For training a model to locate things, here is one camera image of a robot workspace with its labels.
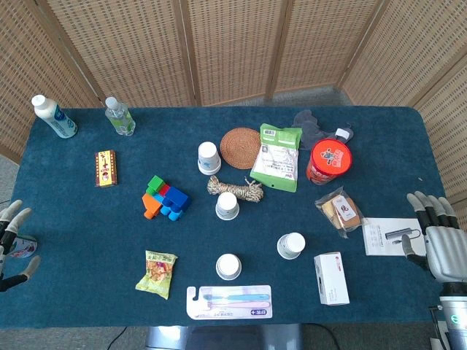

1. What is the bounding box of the pink toothbrush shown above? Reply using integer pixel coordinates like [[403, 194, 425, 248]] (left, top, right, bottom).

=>
[[207, 300, 271, 309]]

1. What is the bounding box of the grey cloth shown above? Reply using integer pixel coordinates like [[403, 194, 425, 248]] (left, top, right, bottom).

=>
[[291, 109, 354, 151]]

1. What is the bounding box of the green toy block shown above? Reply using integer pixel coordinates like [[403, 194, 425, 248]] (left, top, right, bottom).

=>
[[145, 175, 166, 194]]

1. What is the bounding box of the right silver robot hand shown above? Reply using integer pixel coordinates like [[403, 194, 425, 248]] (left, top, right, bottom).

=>
[[401, 191, 467, 284]]

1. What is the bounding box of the small printed drink bottle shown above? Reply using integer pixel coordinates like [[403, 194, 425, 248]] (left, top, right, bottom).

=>
[[7, 235, 39, 260]]

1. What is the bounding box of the orange toy block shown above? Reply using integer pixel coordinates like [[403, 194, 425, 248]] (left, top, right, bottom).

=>
[[141, 192, 163, 220]]

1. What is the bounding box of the toothbrush blister pack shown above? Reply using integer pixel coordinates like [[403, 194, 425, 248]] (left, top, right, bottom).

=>
[[185, 284, 274, 321]]

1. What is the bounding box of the dark blue toy block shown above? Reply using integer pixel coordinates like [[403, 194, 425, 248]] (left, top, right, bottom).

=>
[[161, 186, 193, 214]]

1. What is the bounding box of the beige rope bundle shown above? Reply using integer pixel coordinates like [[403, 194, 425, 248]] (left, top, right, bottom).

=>
[[207, 175, 264, 203]]

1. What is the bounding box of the small yellow red box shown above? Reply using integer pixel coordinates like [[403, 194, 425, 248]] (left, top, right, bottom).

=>
[[94, 149, 120, 188]]

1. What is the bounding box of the green snack packet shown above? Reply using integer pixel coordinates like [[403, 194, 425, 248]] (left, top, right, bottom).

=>
[[134, 249, 179, 301]]

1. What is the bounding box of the light blue toy block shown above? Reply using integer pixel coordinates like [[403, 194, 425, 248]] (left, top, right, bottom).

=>
[[153, 192, 185, 222]]

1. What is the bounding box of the white box red logo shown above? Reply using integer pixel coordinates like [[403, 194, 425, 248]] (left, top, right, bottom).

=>
[[313, 251, 351, 306]]

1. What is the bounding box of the green white pouch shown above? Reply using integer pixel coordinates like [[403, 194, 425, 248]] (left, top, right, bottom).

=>
[[249, 122, 304, 193]]

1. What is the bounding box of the white bottle blue label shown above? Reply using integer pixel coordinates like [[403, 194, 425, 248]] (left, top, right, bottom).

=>
[[31, 94, 79, 140]]

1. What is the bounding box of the cake slices clear bag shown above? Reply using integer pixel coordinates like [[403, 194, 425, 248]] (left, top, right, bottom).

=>
[[314, 186, 366, 240]]

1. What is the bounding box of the red instant noodle cup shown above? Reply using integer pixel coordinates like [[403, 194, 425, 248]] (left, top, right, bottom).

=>
[[305, 138, 354, 186]]

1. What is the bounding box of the blue toothbrush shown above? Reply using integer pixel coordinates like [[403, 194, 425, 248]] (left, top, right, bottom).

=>
[[199, 293, 271, 303]]

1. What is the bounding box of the black floor cable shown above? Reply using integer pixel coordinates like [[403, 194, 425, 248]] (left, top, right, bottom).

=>
[[305, 322, 341, 350], [108, 325, 129, 350]]

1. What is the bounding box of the white floral paper cup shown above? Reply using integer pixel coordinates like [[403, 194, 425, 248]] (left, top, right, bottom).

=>
[[197, 141, 223, 176], [215, 253, 243, 281], [276, 232, 306, 260], [215, 192, 241, 221]]

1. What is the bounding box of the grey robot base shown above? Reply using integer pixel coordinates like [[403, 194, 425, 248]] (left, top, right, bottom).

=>
[[145, 323, 304, 350]]

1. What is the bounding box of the flat white hub box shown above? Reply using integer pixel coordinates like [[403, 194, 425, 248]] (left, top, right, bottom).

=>
[[361, 217, 428, 257]]

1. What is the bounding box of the clear bottle green label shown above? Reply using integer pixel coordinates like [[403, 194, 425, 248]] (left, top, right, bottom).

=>
[[104, 96, 136, 137]]

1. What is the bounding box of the round woven rattan coaster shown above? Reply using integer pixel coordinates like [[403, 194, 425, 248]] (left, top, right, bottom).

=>
[[220, 126, 262, 170]]

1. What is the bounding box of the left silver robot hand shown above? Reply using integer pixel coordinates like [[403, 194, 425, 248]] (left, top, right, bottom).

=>
[[0, 199, 42, 292]]

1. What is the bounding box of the woven wooden folding screen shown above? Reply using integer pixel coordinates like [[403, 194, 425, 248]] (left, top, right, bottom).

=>
[[0, 0, 467, 219]]

